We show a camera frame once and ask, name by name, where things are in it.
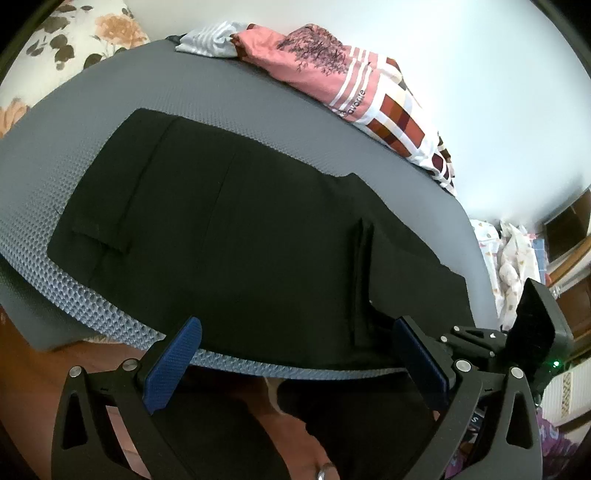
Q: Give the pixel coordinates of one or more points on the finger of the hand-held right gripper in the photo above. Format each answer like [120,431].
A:
[475,346]

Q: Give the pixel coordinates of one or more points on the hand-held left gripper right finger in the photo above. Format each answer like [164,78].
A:
[421,367]

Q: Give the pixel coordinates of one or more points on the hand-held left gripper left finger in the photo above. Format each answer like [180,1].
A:
[171,367]

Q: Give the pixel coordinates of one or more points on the black pants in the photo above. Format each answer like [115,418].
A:
[258,240]

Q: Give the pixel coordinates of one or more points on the white ribbed panel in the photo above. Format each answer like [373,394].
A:
[568,392]

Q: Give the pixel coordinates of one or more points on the white triangle-patterned cloth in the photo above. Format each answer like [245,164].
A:
[512,258]

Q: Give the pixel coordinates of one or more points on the wooden furniture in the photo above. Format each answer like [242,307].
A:
[577,258]

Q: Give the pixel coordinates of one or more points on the person's dark clothing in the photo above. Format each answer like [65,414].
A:
[369,438]

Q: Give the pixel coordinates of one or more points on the purple patterned cloth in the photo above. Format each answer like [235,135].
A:
[558,450]

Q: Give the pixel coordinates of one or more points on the person's foot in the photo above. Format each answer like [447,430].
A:
[295,443]

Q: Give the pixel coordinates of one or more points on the grey mesh mattress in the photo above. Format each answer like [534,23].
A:
[60,152]

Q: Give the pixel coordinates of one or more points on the pink plaid printed cloth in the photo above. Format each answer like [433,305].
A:
[369,101]

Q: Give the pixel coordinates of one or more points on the grey striped cloth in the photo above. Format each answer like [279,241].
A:
[207,41]

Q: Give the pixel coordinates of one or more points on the floral pillow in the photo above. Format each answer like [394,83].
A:
[74,41]

